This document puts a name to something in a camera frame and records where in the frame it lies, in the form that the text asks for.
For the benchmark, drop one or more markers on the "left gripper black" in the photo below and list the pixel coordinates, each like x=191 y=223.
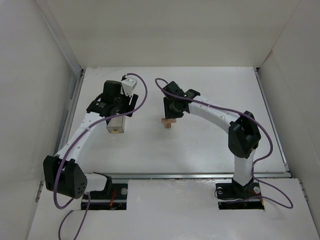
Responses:
x=122 y=110

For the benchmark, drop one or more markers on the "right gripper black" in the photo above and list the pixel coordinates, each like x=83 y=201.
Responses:
x=169 y=110

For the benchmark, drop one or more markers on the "light wood long block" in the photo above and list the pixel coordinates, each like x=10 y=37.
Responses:
x=168 y=121

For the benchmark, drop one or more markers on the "striped dark wood block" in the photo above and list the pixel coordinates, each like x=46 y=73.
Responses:
x=167 y=125

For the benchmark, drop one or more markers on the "clear plastic box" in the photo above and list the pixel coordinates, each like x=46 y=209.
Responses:
x=116 y=125

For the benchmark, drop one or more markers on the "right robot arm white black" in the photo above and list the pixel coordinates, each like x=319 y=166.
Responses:
x=243 y=137

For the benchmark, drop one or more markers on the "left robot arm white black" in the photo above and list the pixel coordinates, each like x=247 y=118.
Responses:
x=62 y=172

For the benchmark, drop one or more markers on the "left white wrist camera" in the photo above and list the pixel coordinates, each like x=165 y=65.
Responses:
x=128 y=86

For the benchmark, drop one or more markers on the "aluminium rail front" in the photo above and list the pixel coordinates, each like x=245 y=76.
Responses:
x=140 y=176

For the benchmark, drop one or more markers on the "aluminium rail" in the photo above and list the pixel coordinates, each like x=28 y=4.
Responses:
x=140 y=176
x=73 y=93
x=272 y=120

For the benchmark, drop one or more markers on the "aluminium rail left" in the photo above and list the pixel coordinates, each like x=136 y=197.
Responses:
x=73 y=93

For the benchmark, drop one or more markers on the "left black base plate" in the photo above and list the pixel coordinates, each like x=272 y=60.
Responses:
x=112 y=198

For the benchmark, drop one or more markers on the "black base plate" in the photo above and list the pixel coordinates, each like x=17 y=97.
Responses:
x=233 y=196
x=112 y=198

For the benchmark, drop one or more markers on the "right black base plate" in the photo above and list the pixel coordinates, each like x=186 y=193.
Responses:
x=233 y=196

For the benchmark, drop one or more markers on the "aluminium rail right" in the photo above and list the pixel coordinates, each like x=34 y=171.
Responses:
x=272 y=120

